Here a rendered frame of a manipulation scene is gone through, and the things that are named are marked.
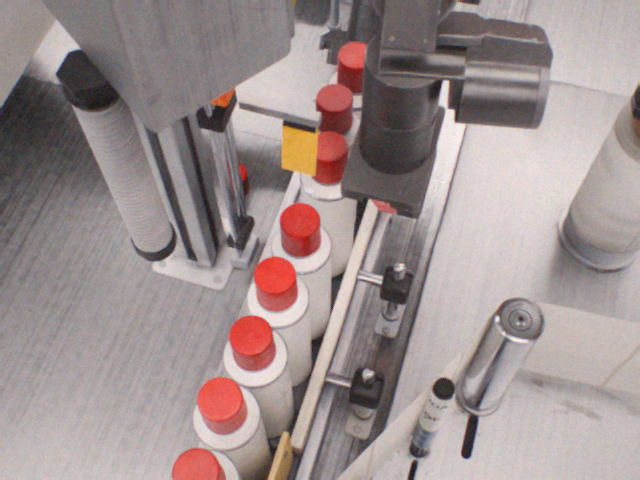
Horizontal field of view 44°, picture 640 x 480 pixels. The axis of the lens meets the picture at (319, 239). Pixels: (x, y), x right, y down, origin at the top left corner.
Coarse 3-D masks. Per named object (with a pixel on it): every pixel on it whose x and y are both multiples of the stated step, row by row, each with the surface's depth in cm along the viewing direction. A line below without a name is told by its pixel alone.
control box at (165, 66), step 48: (48, 0) 44; (96, 0) 35; (144, 0) 34; (192, 0) 36; (240, 0) 38; (288, 0) 41; (96, 48) 41; (144, 48) 36; (192, 48) 38; (240, 48) 41; (288, 48) 44; (144, 96) 39; (192, 96) 41
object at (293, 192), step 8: (296, 176) 79; (296, 184) 79; (288, 192) 78; (296, 192) 78; (288, 200) 78; (296, 200) 78; (280, 208) 77; (272, 232) 76; (264, 256) 75; (240, 312) 72; (224, 368) 69; (216, 376) 69; (224, 376) 69
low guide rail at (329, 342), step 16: (368, 208) 83; (368, 224) 82; (368, 240) 82; (352, 256) 80; (352, 272) 79; (352, 288) 79; (336, 304) 77; (336, 320) 77; (336, 336) 76; (320, 352) 75; (320, 368) 74; (320, 384) 73; (304, 400) 73; (304, 416) 72; (304, 432) 71
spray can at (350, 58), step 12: (348, 48) 71; (360, 48) 71; (348, 60) 70; (360, 60) 70; (336, 72) 75; (348, 72) 70; (360, 72) 70; (348, 84) 72; (360, 84) 72; (360, 96) 73; (360, 108) 73
